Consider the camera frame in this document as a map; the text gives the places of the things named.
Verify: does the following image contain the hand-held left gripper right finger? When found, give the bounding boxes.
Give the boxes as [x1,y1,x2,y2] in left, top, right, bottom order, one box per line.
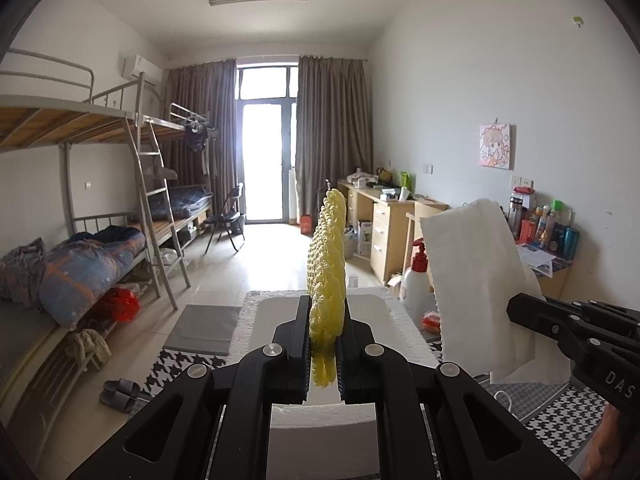
[340,305,581,480]

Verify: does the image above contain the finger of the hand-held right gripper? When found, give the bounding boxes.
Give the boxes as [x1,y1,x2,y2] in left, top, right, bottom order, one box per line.
[547,297,640,336]
[507,292,616,361]

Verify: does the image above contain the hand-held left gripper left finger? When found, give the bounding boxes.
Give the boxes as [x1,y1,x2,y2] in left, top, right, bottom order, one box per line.
[67,296,311,480]

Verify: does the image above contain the white foam box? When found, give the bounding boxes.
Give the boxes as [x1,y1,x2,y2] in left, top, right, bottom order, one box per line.
[227,290,443,480]

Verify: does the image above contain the white towel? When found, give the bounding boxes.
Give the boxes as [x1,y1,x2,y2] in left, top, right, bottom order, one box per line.
[419,198,571,385]

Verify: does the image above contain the yellow textured cloth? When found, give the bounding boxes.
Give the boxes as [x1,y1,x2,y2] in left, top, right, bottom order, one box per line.
[307,187,348,390]

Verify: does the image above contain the person's right hand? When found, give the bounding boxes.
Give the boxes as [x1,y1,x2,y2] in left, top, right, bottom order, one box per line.
[587,405,623,480]

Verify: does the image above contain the printed paper sheets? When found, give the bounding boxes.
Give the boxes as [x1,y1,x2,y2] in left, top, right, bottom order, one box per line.
[515,244,557,277]

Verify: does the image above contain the houndstooth tablecloth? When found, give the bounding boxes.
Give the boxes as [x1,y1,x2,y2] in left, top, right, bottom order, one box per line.
[140,304,618,480]

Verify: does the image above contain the row of toiletry bottles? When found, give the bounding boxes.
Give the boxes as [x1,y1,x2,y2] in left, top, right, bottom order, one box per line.
[505,187,581,261]

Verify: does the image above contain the white pump bottle red cap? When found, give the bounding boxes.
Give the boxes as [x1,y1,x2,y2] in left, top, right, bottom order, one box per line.
[400,237,436,321]

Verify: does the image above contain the wooden desk with drawers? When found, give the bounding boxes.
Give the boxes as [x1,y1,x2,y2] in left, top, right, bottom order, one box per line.
[337,180,451,286]

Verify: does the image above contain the wooden chair with smiley face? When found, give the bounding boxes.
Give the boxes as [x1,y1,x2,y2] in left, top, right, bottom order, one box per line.
[406,202,450,261]

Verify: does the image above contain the black folding chair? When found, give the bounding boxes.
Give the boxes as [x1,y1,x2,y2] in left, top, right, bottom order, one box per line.
[204,182,247,256]

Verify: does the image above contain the grey slipper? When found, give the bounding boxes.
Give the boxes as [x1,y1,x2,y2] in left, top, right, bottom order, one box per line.
[102,379,143,401]
[98,389,136,414]

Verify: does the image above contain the red plastic bag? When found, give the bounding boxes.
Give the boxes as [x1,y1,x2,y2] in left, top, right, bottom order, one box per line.
[102,285,141,323]

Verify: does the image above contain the blue checked mattress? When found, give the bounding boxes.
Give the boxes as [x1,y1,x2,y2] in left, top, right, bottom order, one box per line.
[150,185,213,221]

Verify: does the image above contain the glass balcony door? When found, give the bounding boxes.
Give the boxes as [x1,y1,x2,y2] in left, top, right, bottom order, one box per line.
[235,62,301,223]

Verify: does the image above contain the beige cloth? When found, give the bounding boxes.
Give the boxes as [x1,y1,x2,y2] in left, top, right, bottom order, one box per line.
[65,329,112,371]

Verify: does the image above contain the metal bunk ladder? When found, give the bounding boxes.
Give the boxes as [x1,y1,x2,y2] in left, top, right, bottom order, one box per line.
[125,115,193,311]

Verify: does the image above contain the dark blue blanket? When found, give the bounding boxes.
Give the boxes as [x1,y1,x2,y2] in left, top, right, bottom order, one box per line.
[70,226,143,246]

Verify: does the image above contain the brown curtain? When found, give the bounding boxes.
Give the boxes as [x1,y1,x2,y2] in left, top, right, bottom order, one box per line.
[295,55,375,223]
[165,58,238,221]

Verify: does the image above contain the blue orange checked quilt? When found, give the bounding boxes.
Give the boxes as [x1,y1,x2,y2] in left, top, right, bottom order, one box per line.
[39,227,147,331]

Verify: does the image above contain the dark hanging clothes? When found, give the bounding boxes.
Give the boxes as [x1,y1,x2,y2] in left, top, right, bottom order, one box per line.
[182,122,208,152]

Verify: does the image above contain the metal bunk bed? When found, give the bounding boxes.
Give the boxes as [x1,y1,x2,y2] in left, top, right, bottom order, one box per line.
[0,49,193,361]
[142,102,218,266]

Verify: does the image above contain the grey checked cloth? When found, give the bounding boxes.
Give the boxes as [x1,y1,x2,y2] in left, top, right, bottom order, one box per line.
[0,237,48,306]

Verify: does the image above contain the white air conditioner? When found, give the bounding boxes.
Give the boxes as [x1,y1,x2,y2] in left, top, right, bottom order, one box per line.
[123,55,163,83]

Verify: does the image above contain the pink cartoon wall picture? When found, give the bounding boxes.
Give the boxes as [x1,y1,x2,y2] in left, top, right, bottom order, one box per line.
[478,122,517,171]

